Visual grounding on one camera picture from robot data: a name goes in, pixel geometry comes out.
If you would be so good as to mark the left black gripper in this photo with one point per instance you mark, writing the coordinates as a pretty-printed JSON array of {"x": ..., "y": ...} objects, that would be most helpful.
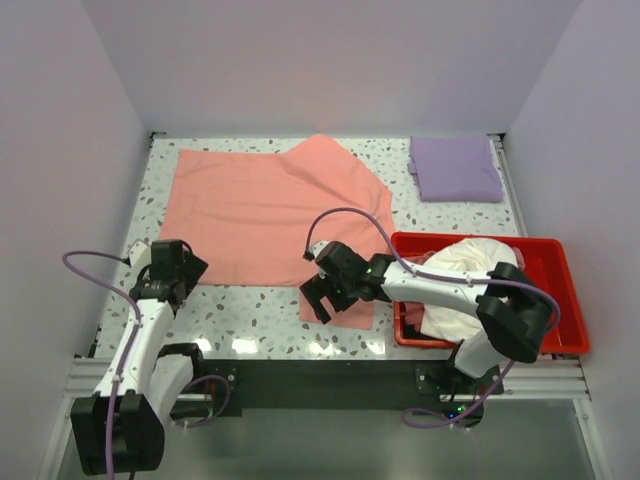
[{"x": 193, "y": 269}]

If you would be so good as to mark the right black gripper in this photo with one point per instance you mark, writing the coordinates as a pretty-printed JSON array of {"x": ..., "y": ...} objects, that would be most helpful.
[{"x": 316, "y": 287}]

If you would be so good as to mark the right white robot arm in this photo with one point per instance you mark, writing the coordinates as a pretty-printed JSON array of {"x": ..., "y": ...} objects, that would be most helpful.
[{"x": 514, "y": 314}]

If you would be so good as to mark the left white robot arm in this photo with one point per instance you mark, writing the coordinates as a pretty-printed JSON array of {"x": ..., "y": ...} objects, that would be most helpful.
[{"x": 120, "y": 426}]

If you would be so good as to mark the folded purple t shirt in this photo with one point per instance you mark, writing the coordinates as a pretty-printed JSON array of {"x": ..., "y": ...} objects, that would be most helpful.
[{"x": 455, "y": 169}]

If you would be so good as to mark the red plastic bin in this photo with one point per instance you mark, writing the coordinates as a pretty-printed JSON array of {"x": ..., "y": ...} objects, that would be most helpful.
[{"x": 544, "y": 264}]

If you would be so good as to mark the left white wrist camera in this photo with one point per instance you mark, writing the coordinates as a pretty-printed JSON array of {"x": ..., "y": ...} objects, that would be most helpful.
[{"x": 139, "y": 255}]

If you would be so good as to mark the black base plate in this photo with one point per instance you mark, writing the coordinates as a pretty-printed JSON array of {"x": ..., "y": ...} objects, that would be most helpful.
[{"x": 332, "y": 385}]

